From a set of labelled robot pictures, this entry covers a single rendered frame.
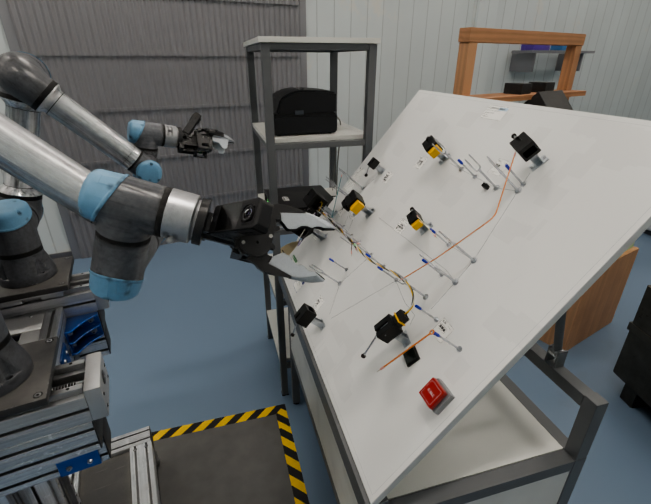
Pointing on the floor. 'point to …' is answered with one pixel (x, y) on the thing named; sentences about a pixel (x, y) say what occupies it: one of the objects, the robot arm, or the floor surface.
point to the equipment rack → (276, 325)
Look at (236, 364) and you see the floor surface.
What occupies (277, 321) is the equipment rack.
